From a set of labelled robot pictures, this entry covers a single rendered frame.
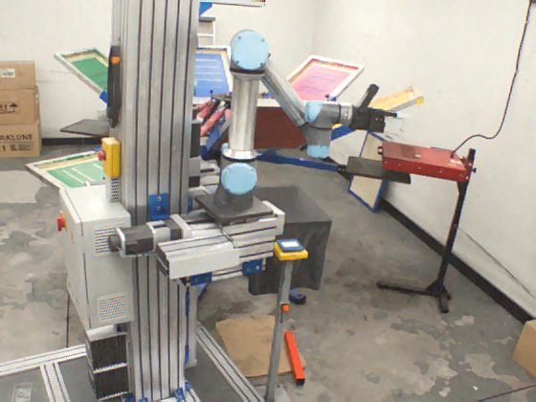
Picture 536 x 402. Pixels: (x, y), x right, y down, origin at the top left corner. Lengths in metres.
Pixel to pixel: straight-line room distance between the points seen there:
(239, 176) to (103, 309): 0.76
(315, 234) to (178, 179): 0.98
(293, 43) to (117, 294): 5.77
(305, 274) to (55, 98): 4.90
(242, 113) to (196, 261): 0.51
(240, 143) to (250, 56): 0.29
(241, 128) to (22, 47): 5.45
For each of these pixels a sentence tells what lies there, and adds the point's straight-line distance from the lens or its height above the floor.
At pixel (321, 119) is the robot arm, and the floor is 1.64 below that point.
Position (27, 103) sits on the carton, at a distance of 6.49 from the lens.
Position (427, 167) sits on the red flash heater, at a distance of 3.44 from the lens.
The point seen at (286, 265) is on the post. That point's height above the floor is 0.87.
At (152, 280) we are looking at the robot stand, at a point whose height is 0.91.
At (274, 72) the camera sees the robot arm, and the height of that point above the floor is 1.76.
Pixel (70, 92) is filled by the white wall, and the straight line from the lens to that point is 6.91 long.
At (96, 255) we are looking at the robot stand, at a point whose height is 1.09.
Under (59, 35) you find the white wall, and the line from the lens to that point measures 6.82.
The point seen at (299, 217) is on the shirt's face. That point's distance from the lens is 2.63.
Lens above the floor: 2.00
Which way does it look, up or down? 22 degrees down
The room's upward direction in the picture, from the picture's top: 6 degrees clockwise
